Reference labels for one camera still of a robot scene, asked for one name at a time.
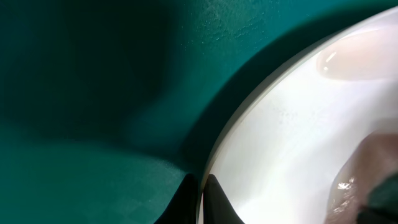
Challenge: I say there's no teal plastic tray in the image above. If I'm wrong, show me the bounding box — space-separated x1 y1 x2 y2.
1 0 397 223

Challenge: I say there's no white round plate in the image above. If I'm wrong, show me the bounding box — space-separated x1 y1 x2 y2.
199 7 397 223

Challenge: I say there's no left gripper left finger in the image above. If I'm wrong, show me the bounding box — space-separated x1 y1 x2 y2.
155 174 198 224

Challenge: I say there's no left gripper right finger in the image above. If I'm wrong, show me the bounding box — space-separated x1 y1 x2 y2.
203 174 244 224

